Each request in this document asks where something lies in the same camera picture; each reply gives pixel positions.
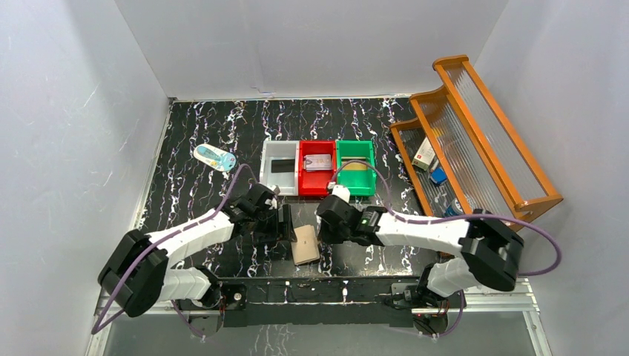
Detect grey cards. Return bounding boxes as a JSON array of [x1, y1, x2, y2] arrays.
[[303, 154, 333, 171]]

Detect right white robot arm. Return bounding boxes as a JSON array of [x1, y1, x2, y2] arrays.
[[316, 195, 524, 307]]

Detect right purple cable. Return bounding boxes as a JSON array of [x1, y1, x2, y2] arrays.
[[328, 159, 563, 338]]

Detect blue small object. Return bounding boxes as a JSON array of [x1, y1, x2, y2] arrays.
[[429, 167, 447, 185]]

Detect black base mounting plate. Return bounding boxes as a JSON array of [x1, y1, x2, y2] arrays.
[[177, 277, 467, 332]]

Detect purple cable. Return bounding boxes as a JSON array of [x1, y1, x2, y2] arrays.
[[90, 163, 261, 340], [328, 159, 563, 338]]

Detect orange wooden shelf rack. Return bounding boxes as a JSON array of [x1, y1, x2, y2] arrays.
[[389, 55, 563, 223]]

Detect black card in white bin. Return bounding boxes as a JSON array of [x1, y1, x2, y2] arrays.
[[271, 159, 295, 174]]

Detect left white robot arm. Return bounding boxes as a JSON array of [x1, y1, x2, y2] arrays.
[[97, 183, 294, 317]]

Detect white red small box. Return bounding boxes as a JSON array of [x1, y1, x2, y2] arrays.
[[412, 137, 435, 171]]

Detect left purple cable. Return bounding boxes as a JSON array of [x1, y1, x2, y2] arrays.
[[90, 163, 261, 340]]

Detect oval white blue package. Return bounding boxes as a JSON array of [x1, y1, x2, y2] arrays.
[[193, 144, 237, 172]]

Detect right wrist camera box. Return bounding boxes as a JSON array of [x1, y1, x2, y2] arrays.
[[327, 182, 351, 202]]

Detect gold card in green bin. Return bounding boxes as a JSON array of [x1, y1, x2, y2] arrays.
[[341, 156, 369, 171]]

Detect white plastic bin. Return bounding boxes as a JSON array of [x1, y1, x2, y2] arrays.
[[260, 141, 299, 197]]

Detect red plastic bin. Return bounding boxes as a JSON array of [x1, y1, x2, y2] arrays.
[[297, 140, 337, 197]]

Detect green plastic bin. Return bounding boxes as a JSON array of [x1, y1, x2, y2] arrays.
[[336, 140, 376, 197]]

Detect blue tape roll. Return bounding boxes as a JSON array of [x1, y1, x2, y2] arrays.
[[444, 198, 464, 217]]

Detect aluminium frame rail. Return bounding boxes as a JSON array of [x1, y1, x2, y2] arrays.
[[88, 242, 550, 355]]

